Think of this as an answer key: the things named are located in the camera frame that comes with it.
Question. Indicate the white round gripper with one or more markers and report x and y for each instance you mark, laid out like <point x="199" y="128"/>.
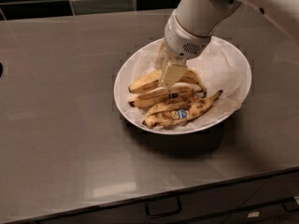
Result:
<point x="182" y="41"/>

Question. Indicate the spotted yellow banana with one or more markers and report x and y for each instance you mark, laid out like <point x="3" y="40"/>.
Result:
<point x="149" y="95"/>
<point x="172" y="104"/>
<point x="150" y="81"/>

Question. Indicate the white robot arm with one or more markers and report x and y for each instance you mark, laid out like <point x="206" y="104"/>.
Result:
<point x="191" y="25"/>

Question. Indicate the white bowl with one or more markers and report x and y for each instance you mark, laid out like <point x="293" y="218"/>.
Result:
<point x="139" y="64"/>

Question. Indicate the bottom banana with blue sticker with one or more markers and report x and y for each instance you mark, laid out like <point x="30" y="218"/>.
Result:
<point x="186" y="113"/>

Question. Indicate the white paper liner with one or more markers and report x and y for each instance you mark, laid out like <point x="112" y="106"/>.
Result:
<point x="221" y="67"/>

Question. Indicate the black drawer handle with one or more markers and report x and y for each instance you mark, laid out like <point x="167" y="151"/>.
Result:
<point x="163" y="207"/>

